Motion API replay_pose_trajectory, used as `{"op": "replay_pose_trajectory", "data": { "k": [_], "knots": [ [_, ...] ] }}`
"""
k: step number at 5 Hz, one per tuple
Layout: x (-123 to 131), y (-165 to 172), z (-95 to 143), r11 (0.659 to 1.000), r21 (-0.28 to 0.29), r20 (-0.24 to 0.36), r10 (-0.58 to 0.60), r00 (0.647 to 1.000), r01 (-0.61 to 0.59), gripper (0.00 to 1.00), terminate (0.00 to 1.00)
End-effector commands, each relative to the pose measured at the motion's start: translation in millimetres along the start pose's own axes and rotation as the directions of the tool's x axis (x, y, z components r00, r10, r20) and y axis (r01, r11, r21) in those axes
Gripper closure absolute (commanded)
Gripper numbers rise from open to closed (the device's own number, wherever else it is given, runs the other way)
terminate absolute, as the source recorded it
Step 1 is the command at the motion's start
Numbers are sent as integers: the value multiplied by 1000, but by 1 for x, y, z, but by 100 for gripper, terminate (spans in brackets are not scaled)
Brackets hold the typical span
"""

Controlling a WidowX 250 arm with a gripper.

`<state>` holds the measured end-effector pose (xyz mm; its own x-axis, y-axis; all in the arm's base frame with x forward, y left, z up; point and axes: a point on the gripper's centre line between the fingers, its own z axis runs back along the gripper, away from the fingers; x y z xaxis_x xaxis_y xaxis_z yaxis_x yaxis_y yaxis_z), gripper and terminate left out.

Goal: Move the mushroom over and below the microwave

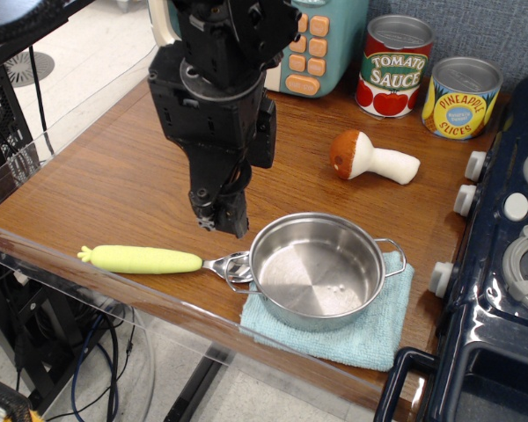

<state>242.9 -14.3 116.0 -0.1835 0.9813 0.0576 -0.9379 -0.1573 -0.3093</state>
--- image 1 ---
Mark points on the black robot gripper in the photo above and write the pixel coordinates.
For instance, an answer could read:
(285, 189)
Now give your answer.
(223, 132)

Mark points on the plush brown white mushroom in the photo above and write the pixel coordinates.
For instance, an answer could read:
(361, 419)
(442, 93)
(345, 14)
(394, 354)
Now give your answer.
(352, 154)

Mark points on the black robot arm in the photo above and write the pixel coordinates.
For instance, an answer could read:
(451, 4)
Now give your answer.
(207, 81)

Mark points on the stainless steel pot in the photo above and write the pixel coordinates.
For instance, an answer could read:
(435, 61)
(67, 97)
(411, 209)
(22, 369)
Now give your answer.
(315, 271)

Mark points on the toy microwave teal cream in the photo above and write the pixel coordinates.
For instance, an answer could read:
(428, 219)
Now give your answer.
(302, 48)

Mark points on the light blue cloth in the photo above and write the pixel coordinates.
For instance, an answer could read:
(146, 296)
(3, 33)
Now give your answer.
(370, 342)

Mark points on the white stove knob lower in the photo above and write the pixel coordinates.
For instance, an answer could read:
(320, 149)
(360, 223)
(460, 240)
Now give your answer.
(440, 278)

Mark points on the white stove knob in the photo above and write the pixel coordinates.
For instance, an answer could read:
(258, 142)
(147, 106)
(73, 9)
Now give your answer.
(464, 200)
(475, 165)
(440, 278)

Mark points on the tomato sauce can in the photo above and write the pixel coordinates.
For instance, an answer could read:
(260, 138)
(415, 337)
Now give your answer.
(395, 57)

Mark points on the white stove knob middle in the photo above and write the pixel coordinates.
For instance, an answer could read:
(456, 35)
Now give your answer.
(464, 200)

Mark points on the white stove knob upper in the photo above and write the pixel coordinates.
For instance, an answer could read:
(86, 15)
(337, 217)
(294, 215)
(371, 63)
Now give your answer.
(475, 165)

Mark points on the pineapple slices can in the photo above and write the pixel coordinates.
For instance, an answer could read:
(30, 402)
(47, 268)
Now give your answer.
(461, 97)

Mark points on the black side table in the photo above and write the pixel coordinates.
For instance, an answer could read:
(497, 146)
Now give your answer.
(24, 22)

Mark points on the dark blue toy stove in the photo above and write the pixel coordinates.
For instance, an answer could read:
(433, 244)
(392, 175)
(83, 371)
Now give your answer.
(479, 371)

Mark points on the spoon with yellow handle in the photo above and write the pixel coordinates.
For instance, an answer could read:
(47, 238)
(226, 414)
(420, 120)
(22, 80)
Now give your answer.
(149, 260)

